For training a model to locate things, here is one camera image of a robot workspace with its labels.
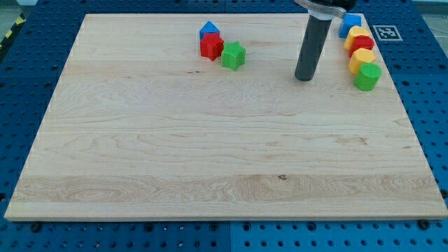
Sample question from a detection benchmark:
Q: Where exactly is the wooden board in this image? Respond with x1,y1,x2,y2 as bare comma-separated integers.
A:
5,14,447,222

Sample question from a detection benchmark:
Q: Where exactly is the red star block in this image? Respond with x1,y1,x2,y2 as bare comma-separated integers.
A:
199,33,224,61

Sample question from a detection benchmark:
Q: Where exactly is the green star block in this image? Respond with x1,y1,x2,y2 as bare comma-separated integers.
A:
221,41,246,71

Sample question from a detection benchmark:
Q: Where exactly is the blue triangular prism block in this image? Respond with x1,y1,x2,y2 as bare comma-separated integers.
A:
199,21,221,40

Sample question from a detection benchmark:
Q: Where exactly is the yellow block upper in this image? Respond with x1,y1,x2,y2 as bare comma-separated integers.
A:
344,26,370,50

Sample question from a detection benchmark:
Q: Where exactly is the blue cube block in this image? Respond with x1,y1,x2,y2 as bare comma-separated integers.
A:
339,14,362,39

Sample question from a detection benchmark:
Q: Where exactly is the black yellow hazard tape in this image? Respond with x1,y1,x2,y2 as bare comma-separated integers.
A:
1,13,27,50

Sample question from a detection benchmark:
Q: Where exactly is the black white fiducial marker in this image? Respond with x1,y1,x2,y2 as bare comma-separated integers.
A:
372,24,403,41

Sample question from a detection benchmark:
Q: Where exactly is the red cylinder block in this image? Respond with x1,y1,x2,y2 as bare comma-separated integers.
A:
349,35,375,57

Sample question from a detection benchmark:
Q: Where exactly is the yellow block lower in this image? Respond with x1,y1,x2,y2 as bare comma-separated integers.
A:
348,48,376,74

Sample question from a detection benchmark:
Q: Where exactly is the green cylinder block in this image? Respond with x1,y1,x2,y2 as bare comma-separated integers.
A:
353,63,382,91

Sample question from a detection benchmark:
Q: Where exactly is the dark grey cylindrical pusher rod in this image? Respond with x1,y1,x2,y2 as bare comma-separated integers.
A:
295,15,332,81

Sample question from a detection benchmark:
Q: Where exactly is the yellow block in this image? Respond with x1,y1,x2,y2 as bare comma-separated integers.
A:
348,48,376,74
344,26,370,50

